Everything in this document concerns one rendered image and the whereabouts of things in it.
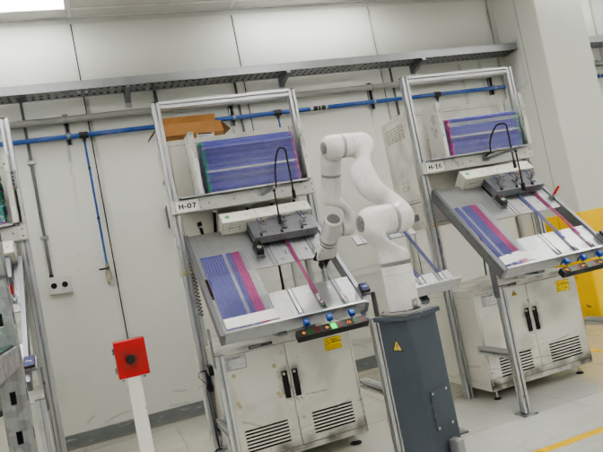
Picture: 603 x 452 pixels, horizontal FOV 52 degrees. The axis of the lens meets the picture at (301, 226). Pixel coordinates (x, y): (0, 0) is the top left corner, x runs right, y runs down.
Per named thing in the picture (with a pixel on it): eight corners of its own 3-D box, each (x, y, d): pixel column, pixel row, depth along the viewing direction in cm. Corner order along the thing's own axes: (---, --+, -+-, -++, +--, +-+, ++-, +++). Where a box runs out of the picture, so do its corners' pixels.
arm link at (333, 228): (336, 230, 294) (318, 232, 291) (340, 210, 284) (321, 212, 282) (342, 243, 288) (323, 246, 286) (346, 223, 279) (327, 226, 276)
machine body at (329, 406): (371, 442, 310) (347, 320, 312) (237, 485, 287) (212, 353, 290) (326, 418, 371) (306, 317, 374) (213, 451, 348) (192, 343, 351)
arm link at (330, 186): (351, 169, 283) (350, 230, 294) (318, 172, 279) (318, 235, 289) (358, 173, 275) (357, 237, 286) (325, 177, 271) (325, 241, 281)
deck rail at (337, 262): (367, 311, 287) (369, 301, 283) (363, 312, 286) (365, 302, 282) (310, 222, 339) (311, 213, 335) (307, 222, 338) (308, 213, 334)
